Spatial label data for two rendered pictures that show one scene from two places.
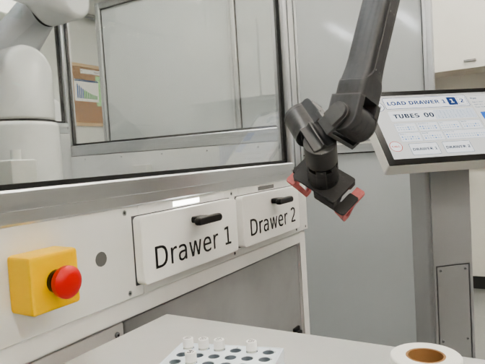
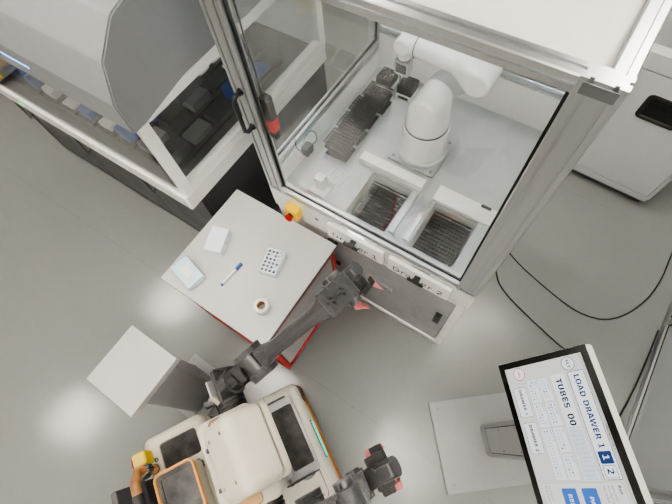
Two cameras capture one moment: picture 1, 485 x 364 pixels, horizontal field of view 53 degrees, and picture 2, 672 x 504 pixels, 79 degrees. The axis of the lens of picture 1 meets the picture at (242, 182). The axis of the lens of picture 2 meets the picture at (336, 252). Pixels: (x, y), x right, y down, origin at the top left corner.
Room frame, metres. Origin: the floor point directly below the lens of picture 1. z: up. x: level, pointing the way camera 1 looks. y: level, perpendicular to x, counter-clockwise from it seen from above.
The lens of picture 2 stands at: (0.97, -0.70, 2.51)
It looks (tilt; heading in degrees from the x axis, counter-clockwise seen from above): 65 degrees down; 101
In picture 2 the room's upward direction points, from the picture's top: 9 degrees counter-clockwise
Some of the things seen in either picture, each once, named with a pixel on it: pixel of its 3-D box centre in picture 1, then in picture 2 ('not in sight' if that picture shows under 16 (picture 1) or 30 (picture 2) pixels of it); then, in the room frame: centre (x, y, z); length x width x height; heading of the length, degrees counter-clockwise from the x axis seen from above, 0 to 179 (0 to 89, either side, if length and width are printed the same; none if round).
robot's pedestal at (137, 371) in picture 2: not in sight; (169, 380); (-0.05, -0.46, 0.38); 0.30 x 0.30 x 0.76; 59
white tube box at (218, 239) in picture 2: not in sight; (217, 241); (0.24, 0.14, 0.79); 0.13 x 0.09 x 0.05; 79
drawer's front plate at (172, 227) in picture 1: (193, 235); (355, 242); (0.90, 0.10, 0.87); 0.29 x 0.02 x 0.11; 149
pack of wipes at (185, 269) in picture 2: not in sight; (188, 272); (0.12, -0.02, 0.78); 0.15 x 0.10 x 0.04; 136
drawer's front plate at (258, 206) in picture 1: (271, 213); (418, 277); (1.17, -0.06, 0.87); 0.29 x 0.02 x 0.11; 149
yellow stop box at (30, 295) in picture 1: (46, 279); (293, 212); (0.61, 0.25, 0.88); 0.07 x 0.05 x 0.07; 149
